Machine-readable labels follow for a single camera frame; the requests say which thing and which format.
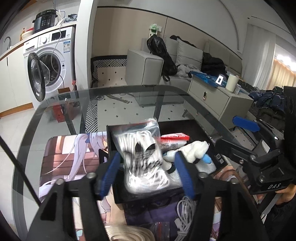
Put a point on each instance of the red carton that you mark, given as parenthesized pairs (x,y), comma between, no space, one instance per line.
(62,113)

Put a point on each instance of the metal faucet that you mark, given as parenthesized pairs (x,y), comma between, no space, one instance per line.
(8,39)

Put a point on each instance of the black cloth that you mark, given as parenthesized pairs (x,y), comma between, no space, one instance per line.
(182,39)

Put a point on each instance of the grey ottoman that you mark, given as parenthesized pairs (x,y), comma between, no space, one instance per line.
(143,67)

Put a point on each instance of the red and white packet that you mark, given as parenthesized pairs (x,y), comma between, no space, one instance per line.
(173,139)

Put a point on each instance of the black jacket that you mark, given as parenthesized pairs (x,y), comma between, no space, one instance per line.
(214,63)

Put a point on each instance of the white washing machine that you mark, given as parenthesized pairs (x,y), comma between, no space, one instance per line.
(62,58)

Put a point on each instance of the small white blue box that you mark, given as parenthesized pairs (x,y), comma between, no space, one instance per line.
(237,89)

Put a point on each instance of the small white card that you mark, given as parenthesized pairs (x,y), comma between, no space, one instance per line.
(219,79)

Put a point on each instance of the small grey cushion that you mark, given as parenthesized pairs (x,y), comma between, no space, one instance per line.
(170,48)

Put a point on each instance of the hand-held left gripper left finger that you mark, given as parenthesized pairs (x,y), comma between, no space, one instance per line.
(111,173)

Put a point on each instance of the printed desk mat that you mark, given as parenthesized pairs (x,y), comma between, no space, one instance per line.
(64,157)

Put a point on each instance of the black cardboard box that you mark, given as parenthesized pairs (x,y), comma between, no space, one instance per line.
(196,132)

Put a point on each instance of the flat blue box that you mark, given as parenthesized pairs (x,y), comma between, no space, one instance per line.
(203,77)

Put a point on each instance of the black backpack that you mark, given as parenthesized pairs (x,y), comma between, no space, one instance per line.
(159,53)

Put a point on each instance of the grey sofa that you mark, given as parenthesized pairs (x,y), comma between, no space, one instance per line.
(231,60)

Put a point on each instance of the sheer white curtain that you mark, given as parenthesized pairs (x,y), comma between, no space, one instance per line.
(257,55)

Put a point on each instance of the wall socket with green plug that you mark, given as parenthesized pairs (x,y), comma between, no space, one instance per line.
(155,29)

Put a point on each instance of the black pressure cooker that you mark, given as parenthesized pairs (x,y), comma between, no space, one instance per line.
(45,22)

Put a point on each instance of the white bowl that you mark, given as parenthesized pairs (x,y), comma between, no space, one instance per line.
(27,33)

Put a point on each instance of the white cup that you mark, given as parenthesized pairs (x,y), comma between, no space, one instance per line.
(231,83)

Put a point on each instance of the large grey cushion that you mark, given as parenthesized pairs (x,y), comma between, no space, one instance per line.
(189,55)

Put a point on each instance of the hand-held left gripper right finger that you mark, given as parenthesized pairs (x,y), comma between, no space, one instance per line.
(185,176)

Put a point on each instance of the person's right forearm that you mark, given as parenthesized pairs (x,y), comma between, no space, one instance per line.
(282,222)

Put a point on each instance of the patterned rug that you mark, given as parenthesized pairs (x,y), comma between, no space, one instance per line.
(111,71)

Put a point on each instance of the dark blue jacket pile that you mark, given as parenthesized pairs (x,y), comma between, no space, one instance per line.
(266,102)

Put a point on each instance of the white fluffy cotton piece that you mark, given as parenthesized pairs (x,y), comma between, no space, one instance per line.
(196,148)

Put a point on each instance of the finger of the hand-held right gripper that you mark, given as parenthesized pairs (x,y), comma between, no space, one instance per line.
(235,150)
(245,122)

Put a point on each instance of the person's right hand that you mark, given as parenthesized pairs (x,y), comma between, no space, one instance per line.
(286,191)

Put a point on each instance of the grey side cabinet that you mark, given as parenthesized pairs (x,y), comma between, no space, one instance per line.
(219,102)

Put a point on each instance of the beige curtain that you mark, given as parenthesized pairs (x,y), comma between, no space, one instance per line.
(284,71)

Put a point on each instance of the white kitchen base cabinets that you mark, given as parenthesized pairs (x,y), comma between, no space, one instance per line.
(11,81)

